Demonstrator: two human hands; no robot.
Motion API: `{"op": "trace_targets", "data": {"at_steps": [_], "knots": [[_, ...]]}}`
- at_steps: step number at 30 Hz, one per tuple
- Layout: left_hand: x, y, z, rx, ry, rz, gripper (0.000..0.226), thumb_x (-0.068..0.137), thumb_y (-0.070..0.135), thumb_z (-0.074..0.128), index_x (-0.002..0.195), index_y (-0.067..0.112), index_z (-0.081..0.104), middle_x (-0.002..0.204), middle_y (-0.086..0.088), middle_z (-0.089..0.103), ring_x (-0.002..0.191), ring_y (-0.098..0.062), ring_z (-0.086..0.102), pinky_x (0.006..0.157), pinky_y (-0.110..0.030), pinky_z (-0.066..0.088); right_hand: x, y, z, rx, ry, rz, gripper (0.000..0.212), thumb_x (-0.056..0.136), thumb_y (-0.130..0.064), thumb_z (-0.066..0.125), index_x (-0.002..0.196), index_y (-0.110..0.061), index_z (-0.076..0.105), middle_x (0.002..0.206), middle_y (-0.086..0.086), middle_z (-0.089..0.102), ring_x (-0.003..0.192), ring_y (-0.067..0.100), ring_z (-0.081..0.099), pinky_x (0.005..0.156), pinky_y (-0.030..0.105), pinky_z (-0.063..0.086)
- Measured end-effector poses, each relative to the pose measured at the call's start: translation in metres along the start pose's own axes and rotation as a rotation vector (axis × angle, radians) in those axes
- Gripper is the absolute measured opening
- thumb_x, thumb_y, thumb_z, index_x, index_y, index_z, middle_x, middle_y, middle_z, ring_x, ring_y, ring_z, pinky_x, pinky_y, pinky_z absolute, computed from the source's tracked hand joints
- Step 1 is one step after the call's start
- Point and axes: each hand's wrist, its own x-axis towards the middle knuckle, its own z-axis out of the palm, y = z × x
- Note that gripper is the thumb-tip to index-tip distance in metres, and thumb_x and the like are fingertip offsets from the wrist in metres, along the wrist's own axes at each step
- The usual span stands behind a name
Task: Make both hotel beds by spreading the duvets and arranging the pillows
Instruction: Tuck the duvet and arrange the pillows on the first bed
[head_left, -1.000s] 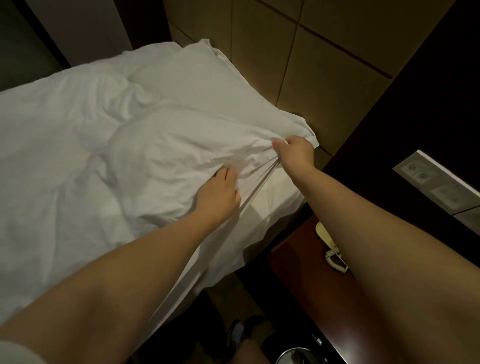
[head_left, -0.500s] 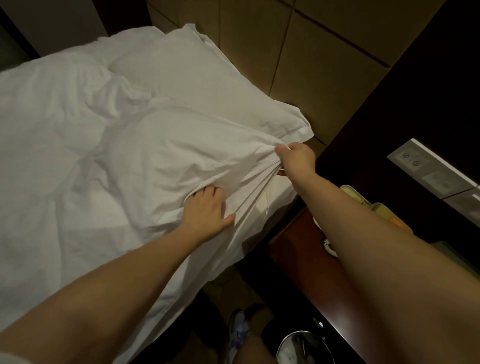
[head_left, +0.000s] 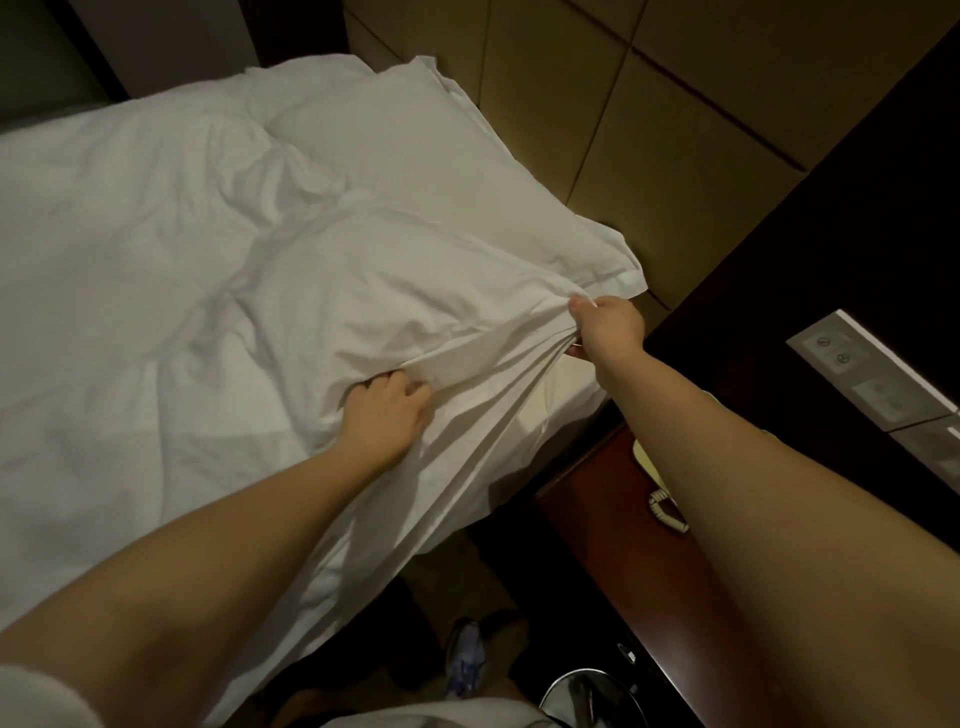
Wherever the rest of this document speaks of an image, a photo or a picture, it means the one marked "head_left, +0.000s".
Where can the person's left hand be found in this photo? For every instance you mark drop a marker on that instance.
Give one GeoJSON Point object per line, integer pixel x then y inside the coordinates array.
{"type": "Point", "coordinates": [383, 420]}

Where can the person's right hand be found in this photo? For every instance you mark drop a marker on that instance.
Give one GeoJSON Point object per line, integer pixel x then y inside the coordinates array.
{"type": "Point", "coordinates": [608, 330]}

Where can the white bed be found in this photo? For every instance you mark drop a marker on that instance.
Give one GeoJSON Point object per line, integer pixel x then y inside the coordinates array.
{"type": "Point", "coordinates": [555, 398]}

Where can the white duvet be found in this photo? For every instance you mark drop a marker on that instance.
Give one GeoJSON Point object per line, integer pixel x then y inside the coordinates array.
{"type": "Point", "coordinates": [195, 375]}

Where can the white pillow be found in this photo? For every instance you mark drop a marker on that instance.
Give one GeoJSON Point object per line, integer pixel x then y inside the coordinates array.
{"type": "Point", "coordinates": [450, 165]}

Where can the person's left forearm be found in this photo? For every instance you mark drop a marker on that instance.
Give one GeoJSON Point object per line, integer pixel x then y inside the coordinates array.
{"type": "Point", "coordinates": [180, 585]}

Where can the person's right forearm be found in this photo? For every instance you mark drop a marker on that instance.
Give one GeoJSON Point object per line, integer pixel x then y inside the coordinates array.
{"type": "Point", "coordinates": [795, 525]}

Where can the person's left dark sneaker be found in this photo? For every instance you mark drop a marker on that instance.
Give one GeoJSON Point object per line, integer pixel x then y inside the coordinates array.
{"type": "Point", "coordinates": [467, 657]}

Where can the person's white printed shirt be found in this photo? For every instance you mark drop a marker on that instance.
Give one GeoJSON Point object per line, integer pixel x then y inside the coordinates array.
{"type": "Point", "coordinates": [45, 702]}

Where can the beige telephone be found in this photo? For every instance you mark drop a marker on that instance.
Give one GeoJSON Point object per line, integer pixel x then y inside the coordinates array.
{"type": "Point", "coordinates": [660, 488]}

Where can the tan padded headboard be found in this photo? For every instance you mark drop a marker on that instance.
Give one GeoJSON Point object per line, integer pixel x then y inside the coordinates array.
{"type": "Point", "coordinates": [630, 105]}

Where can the dark wooden nightstand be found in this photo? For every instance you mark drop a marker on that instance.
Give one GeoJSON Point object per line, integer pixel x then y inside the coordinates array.
{"type": "Point", "coordinates": [660, 600]}

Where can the black trash bin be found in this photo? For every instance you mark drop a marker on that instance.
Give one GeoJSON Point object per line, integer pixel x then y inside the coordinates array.
{"type": "Point", "coordinates": [593, 698]}

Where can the white wall switch panel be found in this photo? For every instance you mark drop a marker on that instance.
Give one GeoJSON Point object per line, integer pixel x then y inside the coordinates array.
{"type": "Point", "coordinates": [885, 390]}

